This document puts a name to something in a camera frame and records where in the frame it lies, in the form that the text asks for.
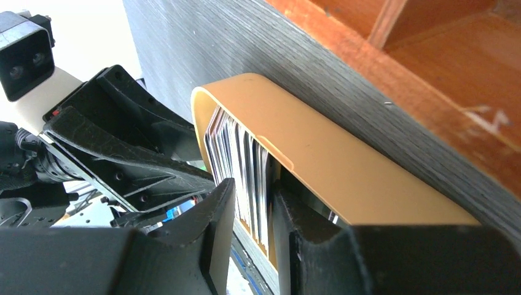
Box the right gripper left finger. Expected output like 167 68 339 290
1 178 235 294

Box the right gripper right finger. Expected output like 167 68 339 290
272 187 520 294

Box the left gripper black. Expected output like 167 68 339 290
1 107 215 228

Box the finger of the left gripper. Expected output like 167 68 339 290
61 65 202 161

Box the tan oval card tray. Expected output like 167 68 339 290
190 73 481 272

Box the stack of cards in tray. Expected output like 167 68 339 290
203 107 276 255

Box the orange compartment organizer tray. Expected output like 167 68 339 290
271 1 520 195

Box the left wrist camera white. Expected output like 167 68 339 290
1 11 81 135

